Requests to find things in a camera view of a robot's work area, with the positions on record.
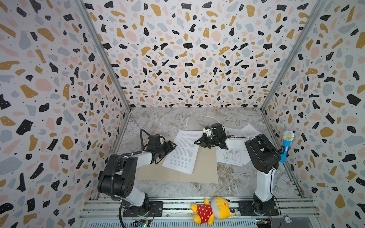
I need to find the text printed paper sheet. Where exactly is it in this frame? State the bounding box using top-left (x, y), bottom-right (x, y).
top-left (162, 130), bottom-right (203, 174)

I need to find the technical drawing paper sheet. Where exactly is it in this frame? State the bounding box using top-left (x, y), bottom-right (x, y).
top-left (216, 147), bottom-right (251, 166)

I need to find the beige manila folder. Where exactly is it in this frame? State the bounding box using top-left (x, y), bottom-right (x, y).
top-left (136, 145), bottom-right (218, 183)

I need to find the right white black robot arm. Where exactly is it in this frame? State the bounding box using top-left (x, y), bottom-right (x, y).
top-left (194, 123), bottom-right (280, 202)

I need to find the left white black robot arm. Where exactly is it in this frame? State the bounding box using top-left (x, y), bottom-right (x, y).
top-left (98, 134), bottom-right (177, 207)

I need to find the yellow plush toy red dress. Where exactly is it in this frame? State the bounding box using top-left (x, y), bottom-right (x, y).
top-left (191, 197), bottom-right (236, 226)

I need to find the blue toy microphone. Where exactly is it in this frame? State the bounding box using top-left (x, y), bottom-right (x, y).
top-left (280, 131), bottom-right (295, 164)

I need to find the left green circuit board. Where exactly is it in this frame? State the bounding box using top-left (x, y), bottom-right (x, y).
top-left (131, 220), bottom-right (151, 228)

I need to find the right circuit board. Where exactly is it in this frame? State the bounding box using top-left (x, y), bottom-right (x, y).
top-left (256, 219), bottom-right (271, 228)

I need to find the round white blue badge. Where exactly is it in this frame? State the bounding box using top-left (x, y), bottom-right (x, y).
top-left (283, 215), bottom-right (292, 225)

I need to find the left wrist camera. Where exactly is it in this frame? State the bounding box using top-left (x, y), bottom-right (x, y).
top-left (147, 134), bottom-right (163, 147)

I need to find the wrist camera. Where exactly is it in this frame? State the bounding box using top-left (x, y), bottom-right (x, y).
top-left (202, 126), bottom-right (214, 137)
top-left (147, 134), bottom-right (163, 147)

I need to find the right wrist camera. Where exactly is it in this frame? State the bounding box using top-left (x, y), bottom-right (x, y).
top-left (202, 126), bottom-right (214, 137)

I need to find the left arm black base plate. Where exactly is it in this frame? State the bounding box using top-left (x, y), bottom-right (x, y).
top-left (123, 201), bottom-right (163, 218)

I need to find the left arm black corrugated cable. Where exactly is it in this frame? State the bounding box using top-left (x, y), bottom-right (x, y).
top-left (106, 129), bottom-right (155, 228)

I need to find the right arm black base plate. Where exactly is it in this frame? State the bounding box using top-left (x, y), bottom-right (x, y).
top-left (238, 200), bottom-right (280, 216)

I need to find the aluminium rail frame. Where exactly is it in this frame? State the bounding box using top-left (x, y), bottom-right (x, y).
top-left (75, 194), bottom-right (325, 228)

